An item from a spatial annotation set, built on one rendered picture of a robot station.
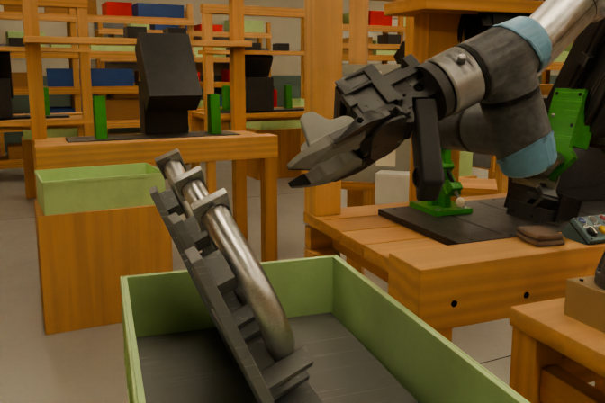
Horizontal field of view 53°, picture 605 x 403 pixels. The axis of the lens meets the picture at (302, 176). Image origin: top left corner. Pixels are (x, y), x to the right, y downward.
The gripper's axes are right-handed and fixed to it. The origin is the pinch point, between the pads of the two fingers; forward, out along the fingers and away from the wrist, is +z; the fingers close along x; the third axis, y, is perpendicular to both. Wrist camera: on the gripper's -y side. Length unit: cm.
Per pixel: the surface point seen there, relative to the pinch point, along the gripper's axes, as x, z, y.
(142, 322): -50, 26, 14
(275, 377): -8.4, 12.8, -15.5
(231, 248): 1.5, 10.9, -4.4
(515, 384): -71, -33, -28
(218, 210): 1.5, 10.1, 0.3
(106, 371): -220, 63, 72
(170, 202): -23.2, 12.8, 18.4
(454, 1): -71, -89, 65
